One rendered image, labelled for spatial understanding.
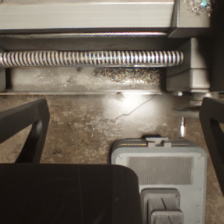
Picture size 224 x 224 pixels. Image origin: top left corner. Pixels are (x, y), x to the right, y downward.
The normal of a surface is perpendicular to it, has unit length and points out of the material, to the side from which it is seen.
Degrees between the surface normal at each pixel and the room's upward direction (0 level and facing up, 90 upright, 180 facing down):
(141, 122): 0
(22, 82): 0
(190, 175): 0
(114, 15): 36
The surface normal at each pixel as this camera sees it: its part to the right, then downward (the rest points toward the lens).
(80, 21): -0.02, 0.65
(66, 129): -0.03, 0.09
